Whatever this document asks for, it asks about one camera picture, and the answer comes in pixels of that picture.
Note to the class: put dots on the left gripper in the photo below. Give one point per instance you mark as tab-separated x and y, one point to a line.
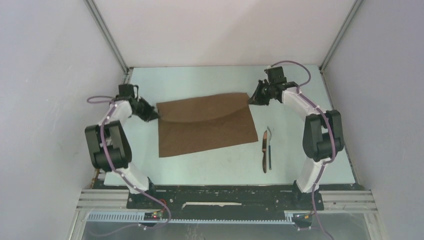
151	114

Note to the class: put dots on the white cable duct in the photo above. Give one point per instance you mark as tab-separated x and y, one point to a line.
140	218

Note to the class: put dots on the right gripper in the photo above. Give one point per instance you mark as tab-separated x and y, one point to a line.
256	99

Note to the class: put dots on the brown cloth napkin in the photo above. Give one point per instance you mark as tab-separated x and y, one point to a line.
204	123

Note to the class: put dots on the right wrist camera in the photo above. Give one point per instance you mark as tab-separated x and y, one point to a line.
275	75

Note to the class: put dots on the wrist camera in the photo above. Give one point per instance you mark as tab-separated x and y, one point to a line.
275	75
128	91

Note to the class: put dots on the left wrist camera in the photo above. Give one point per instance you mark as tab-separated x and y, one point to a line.
128	91

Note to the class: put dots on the right controller board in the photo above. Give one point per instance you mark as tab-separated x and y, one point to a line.
302	217

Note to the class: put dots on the left aluminium frame post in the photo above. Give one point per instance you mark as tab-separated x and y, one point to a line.
106	33

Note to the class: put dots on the aluminium frame post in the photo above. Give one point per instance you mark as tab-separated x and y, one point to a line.
340	34
106	33

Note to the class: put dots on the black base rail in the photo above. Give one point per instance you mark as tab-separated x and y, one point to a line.
235	202

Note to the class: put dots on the right aluminium frame post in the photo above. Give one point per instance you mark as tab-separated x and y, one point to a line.
340	34

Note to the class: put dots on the controller board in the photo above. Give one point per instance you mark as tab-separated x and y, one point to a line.
302	217
152	216

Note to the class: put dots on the left controller board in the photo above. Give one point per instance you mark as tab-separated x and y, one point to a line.
152	216

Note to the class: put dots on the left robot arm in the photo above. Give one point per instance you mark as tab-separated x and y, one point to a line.
108	145

